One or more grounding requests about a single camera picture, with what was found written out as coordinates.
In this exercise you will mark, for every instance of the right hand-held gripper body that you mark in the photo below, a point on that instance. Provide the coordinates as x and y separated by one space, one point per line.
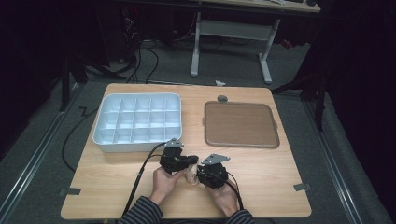
213 174

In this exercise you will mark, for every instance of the brown tray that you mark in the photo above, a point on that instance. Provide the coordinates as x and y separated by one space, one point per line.
241 124

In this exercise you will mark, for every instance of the small red object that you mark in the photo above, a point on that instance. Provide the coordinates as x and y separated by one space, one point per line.
287 44

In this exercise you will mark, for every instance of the peach ankle sock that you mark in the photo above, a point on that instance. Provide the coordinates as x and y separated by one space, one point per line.
191 177

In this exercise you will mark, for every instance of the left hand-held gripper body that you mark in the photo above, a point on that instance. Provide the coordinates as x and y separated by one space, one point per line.
172 158

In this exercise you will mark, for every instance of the person's left hand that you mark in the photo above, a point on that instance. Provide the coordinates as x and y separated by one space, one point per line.
163 185

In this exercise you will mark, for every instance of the desk with grey metal legs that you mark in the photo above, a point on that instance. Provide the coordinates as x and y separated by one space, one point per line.
233 29

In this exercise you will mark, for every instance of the white crumpled paper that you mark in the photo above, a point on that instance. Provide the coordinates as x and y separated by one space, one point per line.
220 83

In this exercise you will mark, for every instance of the grey tape piece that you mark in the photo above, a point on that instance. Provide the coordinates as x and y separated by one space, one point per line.
71 191
302 187

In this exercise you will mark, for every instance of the person's right hand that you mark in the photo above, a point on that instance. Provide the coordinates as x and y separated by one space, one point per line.
224 199

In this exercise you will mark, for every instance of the black metal stand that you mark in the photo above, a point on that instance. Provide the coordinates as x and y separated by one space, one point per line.
319 102
65 84

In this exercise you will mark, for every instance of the white compartment storage box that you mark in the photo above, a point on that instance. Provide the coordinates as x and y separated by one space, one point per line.
137 119

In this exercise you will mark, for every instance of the metal floor rail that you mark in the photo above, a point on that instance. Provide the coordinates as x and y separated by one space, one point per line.
34 155
333 161

